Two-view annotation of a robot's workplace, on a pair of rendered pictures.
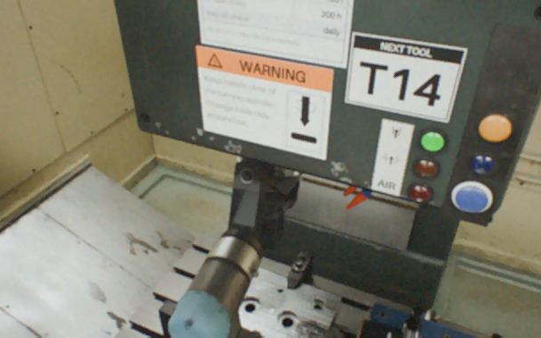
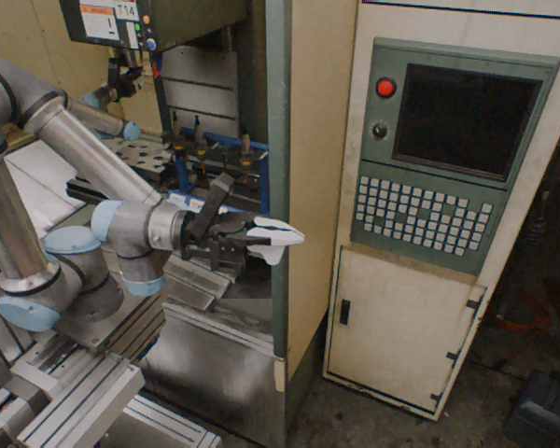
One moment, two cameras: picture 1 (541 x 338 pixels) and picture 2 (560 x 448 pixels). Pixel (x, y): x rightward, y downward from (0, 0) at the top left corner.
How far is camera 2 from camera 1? 1.43 m
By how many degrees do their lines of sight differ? 2
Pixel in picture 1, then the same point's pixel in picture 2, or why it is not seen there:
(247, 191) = (112, 68)
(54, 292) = (57, 173)
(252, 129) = (99, 32)
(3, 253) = (30, 153)
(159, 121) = (75, 35)
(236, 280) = (103, 91)
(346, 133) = (120, 29)
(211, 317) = (91, 97)
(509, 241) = not seen: hidden behind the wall
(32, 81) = (45, 62)
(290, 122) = (107, 28)
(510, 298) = not seen: hidden behind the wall
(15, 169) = not seen: hidden behind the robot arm
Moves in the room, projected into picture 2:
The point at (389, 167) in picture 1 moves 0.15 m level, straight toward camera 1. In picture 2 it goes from (133, 38) to (106, 49)
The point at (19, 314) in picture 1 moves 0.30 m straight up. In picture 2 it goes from (38, 179) to (19, 131)
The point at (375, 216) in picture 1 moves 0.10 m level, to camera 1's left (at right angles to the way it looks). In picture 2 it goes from (220, 127) to (203, 127)
